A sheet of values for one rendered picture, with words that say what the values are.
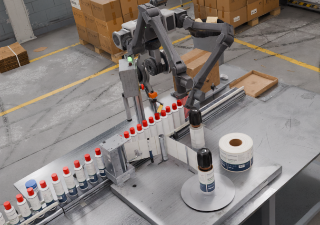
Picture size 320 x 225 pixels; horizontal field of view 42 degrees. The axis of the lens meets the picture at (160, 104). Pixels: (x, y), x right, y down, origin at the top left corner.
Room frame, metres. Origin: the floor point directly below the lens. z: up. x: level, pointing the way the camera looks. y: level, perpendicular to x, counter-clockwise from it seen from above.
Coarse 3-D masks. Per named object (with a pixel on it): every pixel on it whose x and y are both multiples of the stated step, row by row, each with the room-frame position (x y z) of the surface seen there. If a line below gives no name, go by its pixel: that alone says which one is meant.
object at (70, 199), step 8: (224, 96) 2.75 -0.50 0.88; (232, 96) 2.73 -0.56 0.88; (208, 104) 2.67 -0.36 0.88; (208, 112) 2.56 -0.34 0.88; (184, 128) 2.41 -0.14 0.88; (88, 184) 1.98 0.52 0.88; (96, 184) 1.97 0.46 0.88; (80, 192) 1.92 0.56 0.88; (56, 200) 1.89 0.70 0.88; (72, 200) 1.87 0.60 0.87
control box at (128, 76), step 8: (120, 64) 2.35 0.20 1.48; (128, 64) 2.33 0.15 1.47; (120, 72) 2.26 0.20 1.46; (128, 72) 2.26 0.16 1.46; (136, 72) 2.27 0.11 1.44; (128, 80) 2.26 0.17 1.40; (136, 80) 2.26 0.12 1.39; (128, 88) 2.26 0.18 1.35; (136, 88) 2.26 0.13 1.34; (128, 96) 2.26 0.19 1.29
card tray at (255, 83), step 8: (248, 72) 3.08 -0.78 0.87; (256, 72) 3.08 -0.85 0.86; (240, 80) 3.02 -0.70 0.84; (248, 80) 3.01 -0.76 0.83; (256, 80) 2.99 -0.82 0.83; (264, 80) 2.97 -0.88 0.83; (272, 80) 2.95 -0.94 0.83; (248, 88) 2.88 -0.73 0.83; (256, 88) 2.86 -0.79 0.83; (264, 88) 2.80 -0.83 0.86; (256, 96) 2.74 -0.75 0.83
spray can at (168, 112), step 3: (165, 108) 2.39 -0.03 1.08; (168, 108) 2.38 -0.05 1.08; (168, 111) 2.38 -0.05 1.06; (171, 111) 2.41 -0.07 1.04; (168, 114) 2.37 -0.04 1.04; (171, 114) 2.38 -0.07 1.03; (168, 117) 2.37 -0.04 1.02; (171, 117) 2.38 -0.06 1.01; (168, 120) 2.37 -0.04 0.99; (171, 120) 2.38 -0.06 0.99; (171, 123) 2.37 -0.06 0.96; (171, 126) 2.37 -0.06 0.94; (171, 129) 2.37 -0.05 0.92
